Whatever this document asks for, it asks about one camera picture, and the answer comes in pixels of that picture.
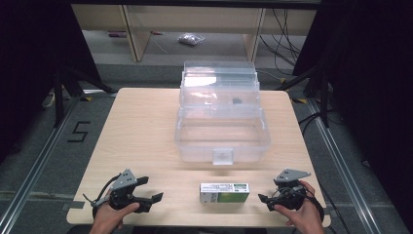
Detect metal floor rail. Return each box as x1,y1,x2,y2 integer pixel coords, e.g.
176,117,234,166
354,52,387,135
0,97,83,226
307,97,386,234

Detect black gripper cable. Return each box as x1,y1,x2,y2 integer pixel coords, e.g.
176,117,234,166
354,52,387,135
303,188,325,222
82,175,122,219

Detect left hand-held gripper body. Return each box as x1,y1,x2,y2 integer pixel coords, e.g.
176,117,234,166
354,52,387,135
108,168,154,215

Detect black floor cable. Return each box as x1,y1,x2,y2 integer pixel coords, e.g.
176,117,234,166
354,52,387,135
297,110,327,136

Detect black curtain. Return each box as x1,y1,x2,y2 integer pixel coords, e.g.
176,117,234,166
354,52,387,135
0,0,102,164
292,0,413,225

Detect clear plastic storage box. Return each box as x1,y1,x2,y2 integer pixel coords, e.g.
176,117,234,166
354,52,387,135
174,59,273,167

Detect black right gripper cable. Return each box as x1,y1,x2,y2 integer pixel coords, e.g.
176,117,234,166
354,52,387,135
303,188,325,222

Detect light wooden shelf unit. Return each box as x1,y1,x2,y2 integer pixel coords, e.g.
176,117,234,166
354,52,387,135
71,4,318,63

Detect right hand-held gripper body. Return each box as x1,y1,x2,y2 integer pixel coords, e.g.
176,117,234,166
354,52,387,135
272,168,312,213

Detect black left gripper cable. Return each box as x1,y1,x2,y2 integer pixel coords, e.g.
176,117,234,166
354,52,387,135
82,175,122,219

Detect person's right hand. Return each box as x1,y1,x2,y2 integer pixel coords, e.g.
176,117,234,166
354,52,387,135
273,179,326,234

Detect black metal stand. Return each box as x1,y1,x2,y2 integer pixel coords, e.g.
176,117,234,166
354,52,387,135
276,63,331,129
53,63,115,129

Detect crumpled clear plastic bag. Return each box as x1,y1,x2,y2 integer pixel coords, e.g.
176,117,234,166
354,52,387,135
177,32,207,46

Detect black hanging cables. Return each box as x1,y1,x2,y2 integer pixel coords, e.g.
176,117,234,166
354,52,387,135
258,8,304,67

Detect person's left hand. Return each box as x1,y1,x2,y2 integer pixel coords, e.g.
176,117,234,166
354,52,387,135
89,201,141,234

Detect green and white carton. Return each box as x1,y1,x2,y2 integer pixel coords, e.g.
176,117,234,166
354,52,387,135
199,181,251,205

